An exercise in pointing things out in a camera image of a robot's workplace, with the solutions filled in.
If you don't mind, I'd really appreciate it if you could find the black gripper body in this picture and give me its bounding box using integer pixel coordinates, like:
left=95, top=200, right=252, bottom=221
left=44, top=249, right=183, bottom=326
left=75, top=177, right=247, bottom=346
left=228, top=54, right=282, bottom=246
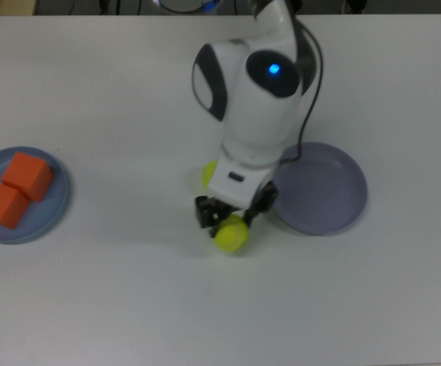
left=219, top=201, right=250, bottom=220

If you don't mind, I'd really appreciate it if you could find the yellow tennis ball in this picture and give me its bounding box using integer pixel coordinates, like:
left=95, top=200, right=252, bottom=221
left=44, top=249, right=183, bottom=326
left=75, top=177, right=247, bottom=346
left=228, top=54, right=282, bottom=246
left=213, top=214, right=250, bottom=255
left=200, top=160, right=219, bottom=190

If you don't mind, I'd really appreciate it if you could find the purple plastic plate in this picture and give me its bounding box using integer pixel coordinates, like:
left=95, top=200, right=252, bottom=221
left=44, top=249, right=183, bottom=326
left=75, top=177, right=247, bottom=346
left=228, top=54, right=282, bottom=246
left=271, top=141, right=369, bottom=236

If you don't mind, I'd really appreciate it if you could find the blue plastic plate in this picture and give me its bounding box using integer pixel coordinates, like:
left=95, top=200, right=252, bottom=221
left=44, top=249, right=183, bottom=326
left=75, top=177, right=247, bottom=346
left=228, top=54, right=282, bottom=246
left=0, top=146, right=72, bottom=245

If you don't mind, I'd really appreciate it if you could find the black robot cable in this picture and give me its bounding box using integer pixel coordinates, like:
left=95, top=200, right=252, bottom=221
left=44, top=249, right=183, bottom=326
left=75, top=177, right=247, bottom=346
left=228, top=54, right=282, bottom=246
left=279, top=14, right=326, bottom=165

